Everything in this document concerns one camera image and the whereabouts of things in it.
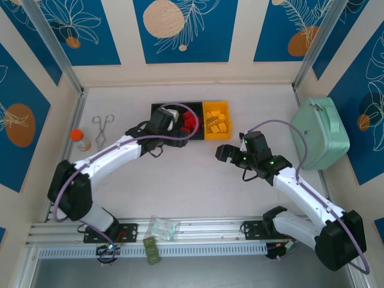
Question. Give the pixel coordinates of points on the red lego brick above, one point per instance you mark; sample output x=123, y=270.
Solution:
x=189, y=123
x=184, y=130
x=188, y=115
x=199, y=122

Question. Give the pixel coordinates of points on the yellow lego brick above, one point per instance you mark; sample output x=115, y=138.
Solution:
x=214, y=113
x=211, y=120
x=214, y=129
x=222, y=116
x=223, y=127

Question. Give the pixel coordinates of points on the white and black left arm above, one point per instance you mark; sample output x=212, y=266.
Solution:
x=105, y=153

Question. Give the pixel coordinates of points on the yellow plastic bin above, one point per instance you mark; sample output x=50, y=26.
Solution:
x=217, y=136

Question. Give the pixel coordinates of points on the black plastic bin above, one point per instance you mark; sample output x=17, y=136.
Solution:
x=153, y=109
x=198, y=106

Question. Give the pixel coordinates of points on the metal tongs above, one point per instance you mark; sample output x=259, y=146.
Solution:
x=99, y=149

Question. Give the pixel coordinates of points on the mint green case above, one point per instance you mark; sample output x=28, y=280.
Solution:
x=318, y=132

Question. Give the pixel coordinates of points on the orange capped bottle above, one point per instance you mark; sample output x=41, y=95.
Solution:
x=81, y=141

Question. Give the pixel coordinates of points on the clear plastic bag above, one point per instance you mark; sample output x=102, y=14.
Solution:
x=162, y=228

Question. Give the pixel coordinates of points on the right base electronics board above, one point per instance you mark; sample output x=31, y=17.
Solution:
x=279, y=253

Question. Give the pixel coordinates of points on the base electronics board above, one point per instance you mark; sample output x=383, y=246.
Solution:
x=279, y=253
x=109, y=247

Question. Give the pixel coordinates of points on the olive green button pad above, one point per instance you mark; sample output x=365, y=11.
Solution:
x=151, y=250

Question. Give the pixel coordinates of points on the left base electronics board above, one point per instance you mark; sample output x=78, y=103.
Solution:
x=109, y=247

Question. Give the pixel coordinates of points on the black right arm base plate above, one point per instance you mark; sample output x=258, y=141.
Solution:
x=252, y=229

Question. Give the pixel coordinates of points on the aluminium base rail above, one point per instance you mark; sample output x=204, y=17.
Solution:
x=210, y=228

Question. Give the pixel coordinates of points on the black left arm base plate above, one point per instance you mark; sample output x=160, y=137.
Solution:
x=130, y=232

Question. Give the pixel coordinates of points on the aluminium frame post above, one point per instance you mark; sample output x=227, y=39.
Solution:
x=54, y=39
x=318, y=42

